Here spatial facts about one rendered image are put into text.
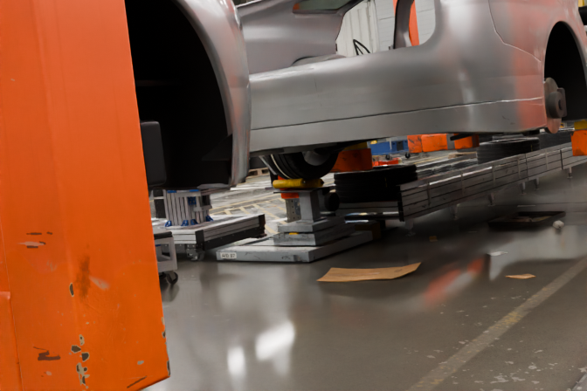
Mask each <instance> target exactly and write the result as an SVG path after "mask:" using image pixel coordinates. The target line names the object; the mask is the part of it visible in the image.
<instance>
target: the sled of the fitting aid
mask: <svg viewBox="0 0 587 391"><path fill-rule="evenodd" d="M353 233H356V227H355V223H346V221H345V223H340V224H337V225H334V226H330V227H327V228H325V229H321V230H316V231H313V232H280V233H277V234H274V235H273V242H274V245H290V246H291V245H306V246H316V245H318V244H322V243H325V242H328V241H331V240H334V239H336V238H339V237H345V236H348V235H350V234H353Z"/></svg>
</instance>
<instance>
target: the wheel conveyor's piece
mask: <svg viewBox="0 0 587 391"><path fill-rule="evenodd" d="M557 149H560V145H558V146H554V147H548V148H544V149H541V150H537V151H534V152H530V153H526V154H525V158H527V159H523V160H526V162H525V163H527V169H526V170H527V171H528V177H527V178H528V180H529V181H530V180H533V183H534V185H535V189H533V190H538V188H537V184H539V179H538V177H542V176H545V175H549V174H552V173H555V172H557V171H560V170H562V162H561V154H559V153H560V150H557ZM554 150H556V151H554ZM550 151H553V152H550ZM548 152H549V153H548ZM538 154H539V155H538ZM534 155H536V156H534ZM531 156H533V157H531ZM473 157H478V156H477V153H476V154H469V155H464V156H460V157H456V158H452V159H448V160H449V161H447V163H451V162H455V163H452V164H451V171H453V170H459V169H462V168H469V167H472V166H476V165H478V160H477V158H474V159H471V158H473ZM528 157H529V158H528ZM466 159H468V160H466ZM462 160H466V161H462ZM456 161H460V162H456Z"/></svg>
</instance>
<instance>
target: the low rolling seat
mask: <svg viewBox="0 0 587 391"><path fill-rule="evenodd" d="M153 233H154V240H155V250H156V261H157V268H158V275H159V279H164V278H166V277H167V280H168V282H169V283H170V284H175V283H176V282H177V280H178V275H177V273H175V272H173V271H172V270H176V269H177V263H176V249H175V242H174V237H173V236H172V232H171V231H170V230H163V229H159V228H153ZM165 243H169V254H170V257H167V256H164V255H162V248H161V244H165Z"/></svg>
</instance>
